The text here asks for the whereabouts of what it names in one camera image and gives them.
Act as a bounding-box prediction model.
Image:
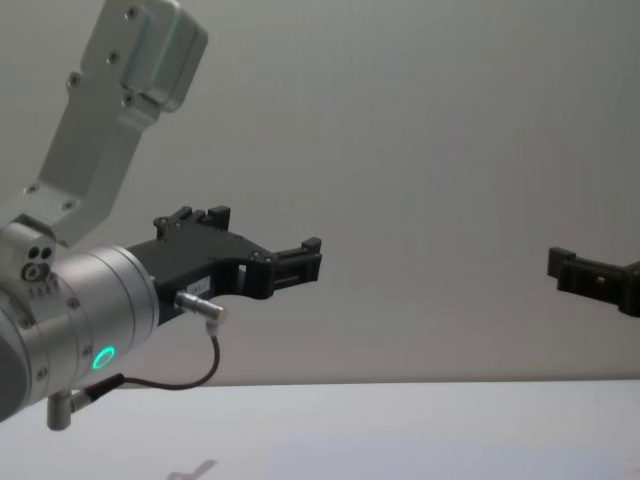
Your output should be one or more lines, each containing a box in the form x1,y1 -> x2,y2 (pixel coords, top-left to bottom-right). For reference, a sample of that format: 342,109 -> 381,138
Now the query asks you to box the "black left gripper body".
127,230 -> 269,326

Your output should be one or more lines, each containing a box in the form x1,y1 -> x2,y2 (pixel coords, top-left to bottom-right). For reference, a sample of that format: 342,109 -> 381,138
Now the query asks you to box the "thin dark wrist cable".
69,292 -> 229,409

